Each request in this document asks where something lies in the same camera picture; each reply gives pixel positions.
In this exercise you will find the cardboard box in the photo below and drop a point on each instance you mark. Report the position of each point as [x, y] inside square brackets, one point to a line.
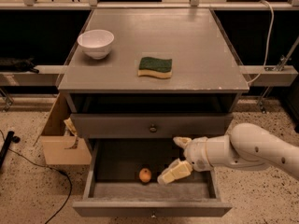
[60, 146]

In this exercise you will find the open grey middle drawer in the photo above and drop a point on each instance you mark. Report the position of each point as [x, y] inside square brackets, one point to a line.
[113, 187]

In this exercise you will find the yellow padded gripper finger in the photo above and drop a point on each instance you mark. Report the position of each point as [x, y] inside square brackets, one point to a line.
[182, 141]
[176, 170]

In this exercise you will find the white ceramic bowl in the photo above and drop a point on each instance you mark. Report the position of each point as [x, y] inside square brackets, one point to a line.
[96, 44]

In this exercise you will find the small orange fruit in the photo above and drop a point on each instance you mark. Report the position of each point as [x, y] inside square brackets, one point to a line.
[145, 175]

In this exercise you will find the closed grey top drawer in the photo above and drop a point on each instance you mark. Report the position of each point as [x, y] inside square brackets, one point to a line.
[150, 125]

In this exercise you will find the black bar on floor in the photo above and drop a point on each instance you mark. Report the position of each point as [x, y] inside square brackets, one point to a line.
[10, 138]

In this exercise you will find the green and yellow sponge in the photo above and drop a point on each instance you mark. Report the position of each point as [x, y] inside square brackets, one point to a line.
[155, 67]

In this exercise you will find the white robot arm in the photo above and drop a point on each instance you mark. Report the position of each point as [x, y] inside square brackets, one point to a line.
[248, 147]

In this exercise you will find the black object on rail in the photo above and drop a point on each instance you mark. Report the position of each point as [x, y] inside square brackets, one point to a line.
[17, 65]

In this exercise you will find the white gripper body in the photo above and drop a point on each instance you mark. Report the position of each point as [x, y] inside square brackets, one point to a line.
[196, 155]

